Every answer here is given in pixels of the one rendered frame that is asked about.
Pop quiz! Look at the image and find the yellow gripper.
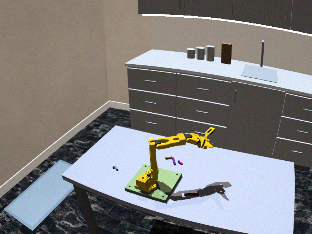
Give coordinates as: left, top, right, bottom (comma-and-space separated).
197, 127, 215, 149

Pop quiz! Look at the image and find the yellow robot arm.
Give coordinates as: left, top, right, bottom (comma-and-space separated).
134, 133, 200, 193

